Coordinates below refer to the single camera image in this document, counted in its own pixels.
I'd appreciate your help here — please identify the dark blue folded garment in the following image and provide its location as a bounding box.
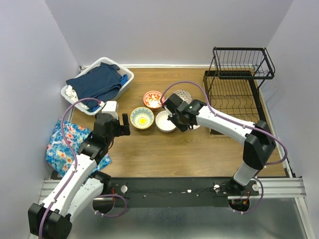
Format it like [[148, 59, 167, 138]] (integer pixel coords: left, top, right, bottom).
[[66, 63, 122, 102]]

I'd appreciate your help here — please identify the yellow patterned bowl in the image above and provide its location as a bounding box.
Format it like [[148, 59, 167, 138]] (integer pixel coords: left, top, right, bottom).
[[130, 107, 155, 130]]

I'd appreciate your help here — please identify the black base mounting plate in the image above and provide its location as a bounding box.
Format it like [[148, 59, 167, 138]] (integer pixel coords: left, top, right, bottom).
[[102, 177, 259, 208]]

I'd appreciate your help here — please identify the black two-tier dish rack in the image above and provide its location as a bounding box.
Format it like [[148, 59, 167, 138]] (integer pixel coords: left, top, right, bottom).
[[203, 47, 275, 122]]

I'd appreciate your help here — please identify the brown lattice pattern bowl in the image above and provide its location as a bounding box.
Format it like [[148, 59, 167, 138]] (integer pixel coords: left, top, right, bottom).
[[174, 90, 192, 104]]

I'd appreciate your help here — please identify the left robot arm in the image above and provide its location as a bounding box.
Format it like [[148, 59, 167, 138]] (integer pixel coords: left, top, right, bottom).
[[28, 113, 130, 239]]

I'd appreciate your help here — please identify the white crumpled cloth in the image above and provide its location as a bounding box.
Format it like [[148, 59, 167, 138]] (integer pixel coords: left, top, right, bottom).
[[65, 85, 89, 110]]

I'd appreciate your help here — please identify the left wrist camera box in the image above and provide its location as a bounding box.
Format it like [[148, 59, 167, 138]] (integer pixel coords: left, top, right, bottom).
[[100, 101, 119, 120]]

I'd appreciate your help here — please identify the white ribbed bowl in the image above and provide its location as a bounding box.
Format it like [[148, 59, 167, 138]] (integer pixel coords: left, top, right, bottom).
[[155, 111, 176, 133]]

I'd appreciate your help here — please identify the aluminium frame rail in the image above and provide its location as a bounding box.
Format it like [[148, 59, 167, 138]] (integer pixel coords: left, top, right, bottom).
[[28, 178, 315, 239]]

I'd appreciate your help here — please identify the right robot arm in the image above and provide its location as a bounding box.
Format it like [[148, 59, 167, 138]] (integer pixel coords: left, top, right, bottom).
[[163, 95, 276, 195]]

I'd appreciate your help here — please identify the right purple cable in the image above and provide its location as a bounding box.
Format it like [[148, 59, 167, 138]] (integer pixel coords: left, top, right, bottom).
[[161, 81, 288, 215]]

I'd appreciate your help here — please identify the blue floral fabric bag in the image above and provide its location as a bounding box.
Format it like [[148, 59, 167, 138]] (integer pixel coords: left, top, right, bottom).
[[45, 119, 113, 178]]

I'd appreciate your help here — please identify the orange floral pattern bowl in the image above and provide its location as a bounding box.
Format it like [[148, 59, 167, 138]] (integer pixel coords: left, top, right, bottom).
[[143, 91, 164, 106]]

